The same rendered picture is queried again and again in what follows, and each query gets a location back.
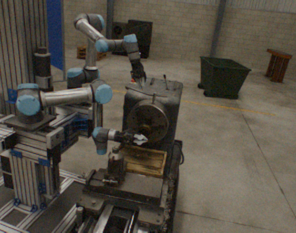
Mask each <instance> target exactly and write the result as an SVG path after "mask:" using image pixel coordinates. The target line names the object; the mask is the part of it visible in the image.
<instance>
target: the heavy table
mask: <svg viewBox="0 0 296 233"><path fill-rule="evenodd" d="M267 52H268V53H270V54H272V55H271V59H270V62H269V64H268V68H267V72H266V75H264V76H265V77H270V78H272V80H270V81H271V82H275V83H282V84H284V83H283V82H282V81H283V78H284V76H285V71H286V69H287V66H288V62H289V60H290V59H291V58H292V55H291V54H287V53H284V52H282V51H281V50H276V49H267ZM276 56H277V57H276ZM275 58H276V59H275ZM283 60H284V61H283ZM274 61H275V62H274ZM282 62H283V63H282ZM273 66H274V67H273ZM280 69H281V70H280ZM271 72H272V73H271Z"/></svg>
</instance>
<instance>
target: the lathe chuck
mask: <svg viewBox="0 0 296 233"><path fill-rule="evenodd" d="M151 103H152V101H150V100H146V101H143V102H140V103H138V104H137V105H135V106H134V107H133V109H132V110H131V112H130V113H129V116H128V118H127V127H128V129H133V131H136V132H139V126H140V125H139V121H138V120H137V117H136V115H135V113H134V112H135V108H136V107H137V106H138V107H139V108H140V109H141V112H142V113H143V114H144V116H145V118H146V119H150V120H151V121H152V122H155V123H167V128H165V130H161V129H159V130H158V131H157V130H154V132H151V133H150V134H149V136H148V137H147V139H148V141H146V143H153V142H156V141H159V140H161V139H162V138H163V137H164V136H165V135H166V133H167V130H168V127H169V122H170V119H169V115H168V113H167V111H166V109H165V108H164V107H163V106H162V105H160V104H158V103H157V102H154V104H155V105H153V104H151Z"/></svg>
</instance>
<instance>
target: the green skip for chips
mask: <svg viewBox="0 0 296 233"><path fill-rule="evenodd" d="M200 58H201V83H198V85H197V87H198V88H199V89H207V90H205V91H204V93H203V94H204V95H205V97H215V98H226V99H238V96H239V95H238V93H239V90H240V89H241V87H242V85H243V83H244V81H245V79H246V77H247V75H248V74H249V72H251V71H252V70H251V69H249V68H247V67H245V66H243V65H242V64H240V63H237V62H236V61H234V60H233V59H223V58H212V57H203V56H200Z"/></svg>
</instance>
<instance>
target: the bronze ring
mask: <svg viewBox="0 0 296 233"><path fill-rule="evenodd" d="M138 133H141V134H142V135H143V136H144V137H146V138H147V137H148V136H149V134H150V133H151V127H150V126H149V125H148V124H141V125H140V126H139V132H138Z"/></svg>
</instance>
